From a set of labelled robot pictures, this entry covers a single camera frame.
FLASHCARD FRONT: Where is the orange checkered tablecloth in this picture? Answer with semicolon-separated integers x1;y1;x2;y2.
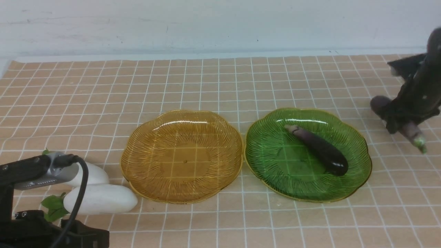
0;54;441;248

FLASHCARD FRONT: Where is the amber ribbed glass plate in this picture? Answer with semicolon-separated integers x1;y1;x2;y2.
120;110;244;204

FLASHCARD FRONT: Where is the purple eggplant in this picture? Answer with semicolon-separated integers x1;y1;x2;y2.
370;95;427;154
285;125;349;176

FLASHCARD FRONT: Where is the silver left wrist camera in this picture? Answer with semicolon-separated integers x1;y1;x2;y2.
14;151;81;190

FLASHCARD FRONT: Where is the green ribbed glass plate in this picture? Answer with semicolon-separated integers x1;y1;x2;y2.
245;108;373;203

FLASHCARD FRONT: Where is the white radish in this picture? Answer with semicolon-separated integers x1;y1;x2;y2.
42;149;110;187
41;184;138;222

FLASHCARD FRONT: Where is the black left camera cable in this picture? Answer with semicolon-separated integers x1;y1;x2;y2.
50;155;89;248

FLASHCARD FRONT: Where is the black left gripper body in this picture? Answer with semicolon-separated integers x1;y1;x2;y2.
1;155;109;248

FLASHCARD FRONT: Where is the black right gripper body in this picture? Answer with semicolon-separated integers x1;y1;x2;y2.
385;27;441;134

